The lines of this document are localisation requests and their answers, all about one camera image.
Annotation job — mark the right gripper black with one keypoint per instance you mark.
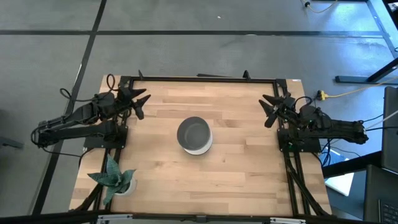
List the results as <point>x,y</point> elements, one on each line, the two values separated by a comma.
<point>284,105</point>

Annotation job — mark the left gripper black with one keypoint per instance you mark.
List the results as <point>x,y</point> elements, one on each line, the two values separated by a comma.
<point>126,96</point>

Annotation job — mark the small white bowl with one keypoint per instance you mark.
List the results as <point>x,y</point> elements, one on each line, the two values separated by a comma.
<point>195,132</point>

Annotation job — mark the large white bowl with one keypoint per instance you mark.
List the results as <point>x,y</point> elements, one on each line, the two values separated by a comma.
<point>199,151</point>

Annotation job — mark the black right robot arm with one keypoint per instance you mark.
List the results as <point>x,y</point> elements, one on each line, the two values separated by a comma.
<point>342,127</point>

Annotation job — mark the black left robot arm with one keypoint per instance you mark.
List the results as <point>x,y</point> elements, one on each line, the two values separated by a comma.
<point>77,133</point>

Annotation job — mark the green snake plant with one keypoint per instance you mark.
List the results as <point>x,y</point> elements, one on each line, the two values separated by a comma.
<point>113,179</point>

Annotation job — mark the white plant pot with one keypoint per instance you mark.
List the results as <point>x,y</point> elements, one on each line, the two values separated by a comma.
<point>132,187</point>

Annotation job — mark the black desk edge bar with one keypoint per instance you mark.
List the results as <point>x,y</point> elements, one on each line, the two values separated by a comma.
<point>351,165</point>

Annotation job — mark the white paper sheet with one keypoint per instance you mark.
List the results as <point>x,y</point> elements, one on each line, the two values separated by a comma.
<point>340,184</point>

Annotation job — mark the dark monitor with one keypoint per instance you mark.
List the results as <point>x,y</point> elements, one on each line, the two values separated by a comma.
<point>391,130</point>

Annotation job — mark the black laptop with keyboard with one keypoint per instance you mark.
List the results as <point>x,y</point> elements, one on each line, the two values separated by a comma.
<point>379,193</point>

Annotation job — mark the black crossbar with silver brackets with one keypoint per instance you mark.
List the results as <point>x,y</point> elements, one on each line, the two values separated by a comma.
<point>46,217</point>

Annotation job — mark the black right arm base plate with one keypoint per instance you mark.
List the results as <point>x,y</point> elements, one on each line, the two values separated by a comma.
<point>311,147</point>

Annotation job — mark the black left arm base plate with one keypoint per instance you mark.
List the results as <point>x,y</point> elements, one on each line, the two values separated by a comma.
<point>93,143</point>

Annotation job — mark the black aluminium table frame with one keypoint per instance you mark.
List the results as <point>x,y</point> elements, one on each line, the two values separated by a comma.
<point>202,80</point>

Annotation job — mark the black desk leg frame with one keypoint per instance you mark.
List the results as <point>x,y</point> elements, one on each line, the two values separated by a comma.
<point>354,79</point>

